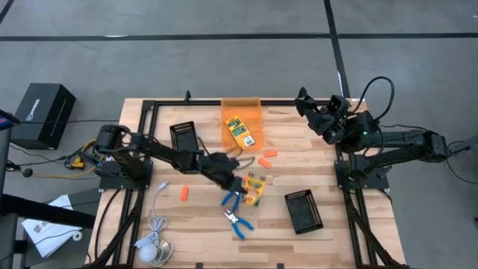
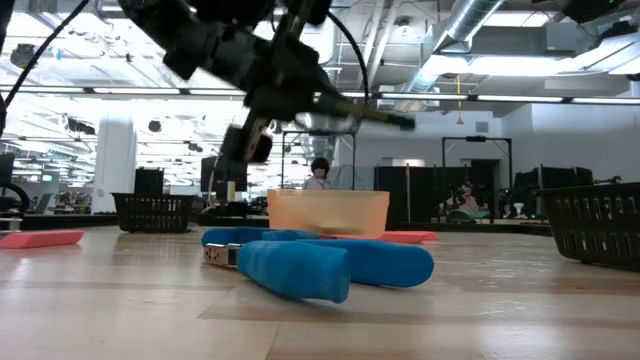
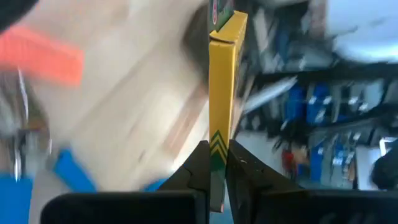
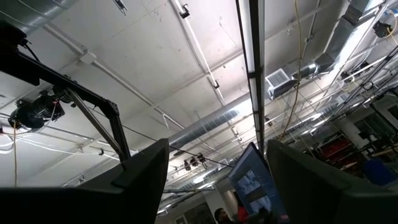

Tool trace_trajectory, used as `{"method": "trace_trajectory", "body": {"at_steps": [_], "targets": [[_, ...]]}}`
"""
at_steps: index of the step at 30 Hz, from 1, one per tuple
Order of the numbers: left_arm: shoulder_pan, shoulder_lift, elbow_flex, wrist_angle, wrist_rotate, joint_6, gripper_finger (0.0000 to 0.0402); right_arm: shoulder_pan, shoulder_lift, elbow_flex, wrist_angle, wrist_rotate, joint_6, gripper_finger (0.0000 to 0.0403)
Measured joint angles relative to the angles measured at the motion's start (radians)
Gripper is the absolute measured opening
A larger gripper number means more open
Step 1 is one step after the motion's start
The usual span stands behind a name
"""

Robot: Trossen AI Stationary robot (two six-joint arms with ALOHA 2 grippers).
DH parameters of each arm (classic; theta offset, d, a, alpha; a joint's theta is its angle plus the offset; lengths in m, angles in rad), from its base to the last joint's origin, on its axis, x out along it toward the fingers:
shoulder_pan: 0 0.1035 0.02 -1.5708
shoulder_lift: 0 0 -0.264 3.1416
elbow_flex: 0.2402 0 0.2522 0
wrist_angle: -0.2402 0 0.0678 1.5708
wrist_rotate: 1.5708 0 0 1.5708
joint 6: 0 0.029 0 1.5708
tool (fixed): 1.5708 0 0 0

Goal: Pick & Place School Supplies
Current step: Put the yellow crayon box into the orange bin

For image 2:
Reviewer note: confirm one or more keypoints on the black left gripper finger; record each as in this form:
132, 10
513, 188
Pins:
245, 145
360, 111

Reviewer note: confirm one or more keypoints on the black monitor cluster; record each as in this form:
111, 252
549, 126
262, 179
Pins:
555, 180

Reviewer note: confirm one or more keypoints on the black cabinet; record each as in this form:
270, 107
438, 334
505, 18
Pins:
149, 181

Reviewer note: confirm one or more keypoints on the orange translucent plastic bin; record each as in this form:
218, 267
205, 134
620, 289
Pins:
350, 210

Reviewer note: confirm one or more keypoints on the person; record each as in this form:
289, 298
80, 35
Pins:
467, 200
319, 170

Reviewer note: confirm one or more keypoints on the black mesh plastic basket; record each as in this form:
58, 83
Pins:
150, 212
600, 225

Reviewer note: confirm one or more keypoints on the black partition panel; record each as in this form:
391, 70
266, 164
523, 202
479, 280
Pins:
425, 195

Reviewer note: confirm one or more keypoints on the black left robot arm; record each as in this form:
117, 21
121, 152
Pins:
190, 35

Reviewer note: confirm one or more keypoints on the silver spiral ceiling duct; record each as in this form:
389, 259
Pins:
470, 20

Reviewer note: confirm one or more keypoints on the white building column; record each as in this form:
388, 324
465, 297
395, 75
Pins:
114, 165

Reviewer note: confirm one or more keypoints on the black gantry frame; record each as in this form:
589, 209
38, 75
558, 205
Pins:
475, 139
300, 132

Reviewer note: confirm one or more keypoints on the black computer monitor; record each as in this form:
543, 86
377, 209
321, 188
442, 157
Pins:
225, 175

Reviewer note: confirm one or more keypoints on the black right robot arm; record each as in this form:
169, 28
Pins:
590, 10

